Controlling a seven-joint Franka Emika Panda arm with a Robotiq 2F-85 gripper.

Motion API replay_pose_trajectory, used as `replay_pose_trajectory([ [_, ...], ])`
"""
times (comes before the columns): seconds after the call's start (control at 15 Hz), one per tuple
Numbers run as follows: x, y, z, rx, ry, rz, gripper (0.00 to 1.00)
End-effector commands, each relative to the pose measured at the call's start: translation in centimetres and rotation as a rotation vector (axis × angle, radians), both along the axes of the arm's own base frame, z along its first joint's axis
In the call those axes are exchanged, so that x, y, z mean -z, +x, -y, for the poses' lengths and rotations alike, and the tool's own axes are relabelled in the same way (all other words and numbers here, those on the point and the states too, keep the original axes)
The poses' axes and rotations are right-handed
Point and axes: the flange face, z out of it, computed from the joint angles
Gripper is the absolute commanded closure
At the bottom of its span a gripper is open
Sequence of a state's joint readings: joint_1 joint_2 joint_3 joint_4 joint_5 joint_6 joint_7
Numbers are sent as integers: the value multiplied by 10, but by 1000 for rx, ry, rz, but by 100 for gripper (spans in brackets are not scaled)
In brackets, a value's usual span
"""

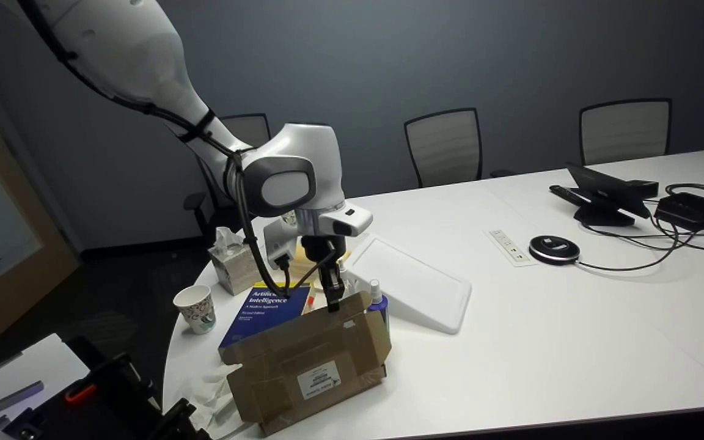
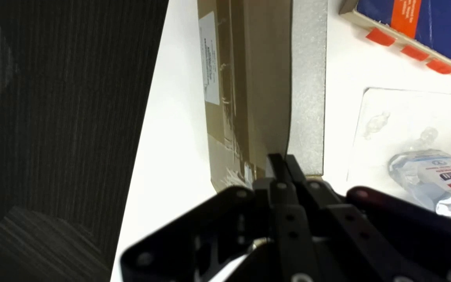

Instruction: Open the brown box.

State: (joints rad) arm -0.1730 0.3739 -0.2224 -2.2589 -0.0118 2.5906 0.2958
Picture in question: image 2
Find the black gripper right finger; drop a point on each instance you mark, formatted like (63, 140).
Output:
(372, 235)

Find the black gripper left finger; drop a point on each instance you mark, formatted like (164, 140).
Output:
(258, 229)

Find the clear hand sanitizer bottle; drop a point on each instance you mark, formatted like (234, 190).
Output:
(434, 178)

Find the clear plastic bag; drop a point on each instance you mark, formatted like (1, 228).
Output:
(408, 120)

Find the blue Artificial Intelligence book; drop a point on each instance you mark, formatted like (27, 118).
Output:
(430, 26)

